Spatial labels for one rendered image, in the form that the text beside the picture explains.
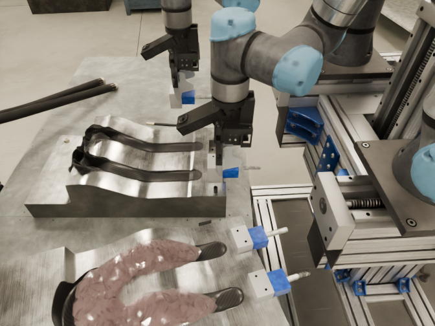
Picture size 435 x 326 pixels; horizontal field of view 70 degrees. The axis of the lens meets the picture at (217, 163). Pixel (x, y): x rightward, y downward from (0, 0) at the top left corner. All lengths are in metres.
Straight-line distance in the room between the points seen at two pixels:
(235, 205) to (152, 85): 0.67
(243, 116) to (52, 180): 0.54
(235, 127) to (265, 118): 1.82
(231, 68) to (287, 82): 0.11
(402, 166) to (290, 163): 1.50
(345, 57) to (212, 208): 0.56
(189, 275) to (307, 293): 0.82
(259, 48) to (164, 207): 0.46
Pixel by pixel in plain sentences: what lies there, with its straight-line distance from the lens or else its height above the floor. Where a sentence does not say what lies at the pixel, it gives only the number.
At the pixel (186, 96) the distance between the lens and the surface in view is 0.97.
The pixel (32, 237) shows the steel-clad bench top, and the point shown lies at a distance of 0.91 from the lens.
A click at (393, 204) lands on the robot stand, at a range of 0.62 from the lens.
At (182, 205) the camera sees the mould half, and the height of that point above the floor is 0.85.
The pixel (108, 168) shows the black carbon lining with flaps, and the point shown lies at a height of 0.92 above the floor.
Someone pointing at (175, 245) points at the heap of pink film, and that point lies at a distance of 0.66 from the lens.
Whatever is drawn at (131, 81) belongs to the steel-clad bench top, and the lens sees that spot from 1.36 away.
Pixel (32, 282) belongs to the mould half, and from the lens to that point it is 0.70.
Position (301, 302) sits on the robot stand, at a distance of 1.39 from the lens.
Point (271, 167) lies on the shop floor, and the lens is 2.06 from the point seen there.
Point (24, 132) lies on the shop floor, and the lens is 2.69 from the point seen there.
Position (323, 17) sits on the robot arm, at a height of 1.28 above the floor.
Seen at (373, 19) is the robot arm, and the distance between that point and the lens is 0.97.
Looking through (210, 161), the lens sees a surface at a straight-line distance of 0.75.
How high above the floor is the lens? 1.47
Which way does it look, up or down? 46 degrees down
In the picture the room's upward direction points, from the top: straight up
